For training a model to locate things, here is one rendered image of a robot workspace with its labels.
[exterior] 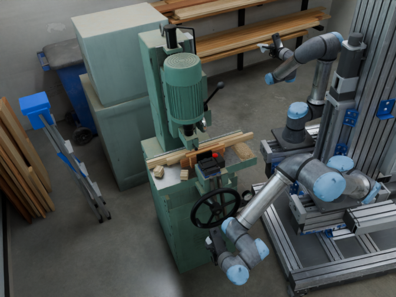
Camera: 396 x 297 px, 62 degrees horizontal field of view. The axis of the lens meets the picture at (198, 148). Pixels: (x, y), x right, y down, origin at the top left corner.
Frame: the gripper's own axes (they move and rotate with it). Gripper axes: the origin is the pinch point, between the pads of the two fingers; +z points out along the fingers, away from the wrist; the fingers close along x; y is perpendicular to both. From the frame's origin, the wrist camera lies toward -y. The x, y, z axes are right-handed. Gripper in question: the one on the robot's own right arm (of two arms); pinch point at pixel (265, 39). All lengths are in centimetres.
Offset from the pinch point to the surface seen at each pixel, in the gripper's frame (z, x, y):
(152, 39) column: -23, -83, -40
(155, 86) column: -32, -91, -19
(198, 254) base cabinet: -67, -105, 94
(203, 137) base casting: -26, -69, 35
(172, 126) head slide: -42, -90, 3
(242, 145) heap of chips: -60, -58, 22
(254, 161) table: -69, -56, 29
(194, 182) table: -67, -93, 25
